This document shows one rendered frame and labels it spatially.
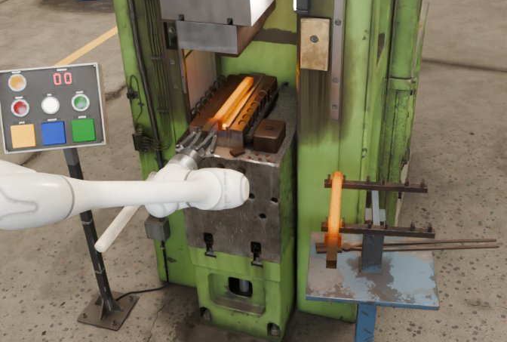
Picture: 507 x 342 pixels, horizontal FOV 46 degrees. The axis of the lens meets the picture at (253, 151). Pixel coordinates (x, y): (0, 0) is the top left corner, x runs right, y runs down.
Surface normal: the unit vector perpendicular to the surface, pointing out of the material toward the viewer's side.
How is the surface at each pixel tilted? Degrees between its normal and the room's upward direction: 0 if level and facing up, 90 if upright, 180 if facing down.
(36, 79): 60
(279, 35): 90
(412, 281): 0
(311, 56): 90
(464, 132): 0
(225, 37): 90
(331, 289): 0
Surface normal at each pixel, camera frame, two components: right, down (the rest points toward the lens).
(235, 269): -0.31, 0.53
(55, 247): -0.04, -0.84
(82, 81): 0.08, 0.05
